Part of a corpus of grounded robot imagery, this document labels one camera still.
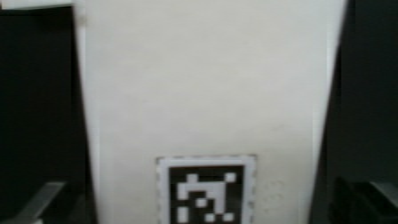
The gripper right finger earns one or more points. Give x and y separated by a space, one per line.
364 203

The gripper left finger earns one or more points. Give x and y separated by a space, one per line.
55 206

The white front fence rail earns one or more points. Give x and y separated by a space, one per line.
32 4

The white cabinet top bar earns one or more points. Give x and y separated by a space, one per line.
206 77

